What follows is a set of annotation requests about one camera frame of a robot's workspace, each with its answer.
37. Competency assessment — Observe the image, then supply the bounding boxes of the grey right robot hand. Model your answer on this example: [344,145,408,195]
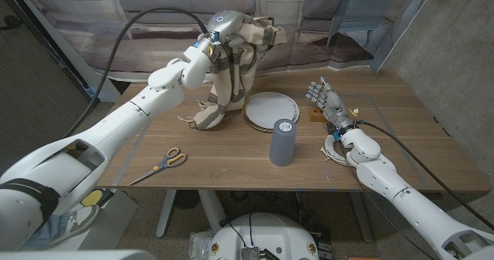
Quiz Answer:
[306,76,355,133]

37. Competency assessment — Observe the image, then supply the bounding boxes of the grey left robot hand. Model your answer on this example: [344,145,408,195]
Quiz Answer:
[204,9,248,45]

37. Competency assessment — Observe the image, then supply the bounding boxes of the beige striped scarf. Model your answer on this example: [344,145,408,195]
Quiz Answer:
[177,15,289,132]

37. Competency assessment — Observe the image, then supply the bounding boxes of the white gold-rimmed paper plate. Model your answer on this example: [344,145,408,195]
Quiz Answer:
[241,91,301,133]

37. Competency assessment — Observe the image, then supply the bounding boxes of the grey cylindrical cup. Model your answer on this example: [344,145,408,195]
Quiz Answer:
[269,118,298,167]

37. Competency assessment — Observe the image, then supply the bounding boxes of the printed living room backdrop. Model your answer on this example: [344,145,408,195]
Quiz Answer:
[22,0,441,84]

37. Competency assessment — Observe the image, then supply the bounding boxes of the grey table leg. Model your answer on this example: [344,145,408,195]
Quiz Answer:
[349,192,374,244]

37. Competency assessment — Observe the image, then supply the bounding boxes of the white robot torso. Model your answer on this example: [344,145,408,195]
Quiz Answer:
[207,212,320,260]

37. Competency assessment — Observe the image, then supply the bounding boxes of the clear plastic bag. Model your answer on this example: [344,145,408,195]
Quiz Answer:
[188,231,215,259]

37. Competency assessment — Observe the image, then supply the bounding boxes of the yellow black foot pedal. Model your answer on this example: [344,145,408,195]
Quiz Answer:
[79,188,115,207]

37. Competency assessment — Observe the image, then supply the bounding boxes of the grey white sneaker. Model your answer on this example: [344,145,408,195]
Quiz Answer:
[57,204,100,240]

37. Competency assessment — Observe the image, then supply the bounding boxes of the blue jeans leg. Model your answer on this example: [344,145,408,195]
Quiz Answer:
[29,211,74,249]

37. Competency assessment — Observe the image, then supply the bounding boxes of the coiled white cable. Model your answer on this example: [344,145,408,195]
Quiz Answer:
[320,133,358,167]

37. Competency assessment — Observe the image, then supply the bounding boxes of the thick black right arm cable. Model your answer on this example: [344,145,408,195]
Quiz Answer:
[357,120,494,232]

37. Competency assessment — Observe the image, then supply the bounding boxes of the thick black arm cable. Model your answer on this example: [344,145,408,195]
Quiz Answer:
[357,120,494,232]
[63,7,209,140]

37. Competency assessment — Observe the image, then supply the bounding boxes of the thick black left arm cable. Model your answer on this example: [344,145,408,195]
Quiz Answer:
[63,7,209,140]

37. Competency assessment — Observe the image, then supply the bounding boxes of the yellow grey handled scissors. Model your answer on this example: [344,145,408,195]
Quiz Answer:
[129,147,188,186]

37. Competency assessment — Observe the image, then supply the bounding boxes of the white table leg frame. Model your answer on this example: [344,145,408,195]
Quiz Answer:
[155,189,228,238]

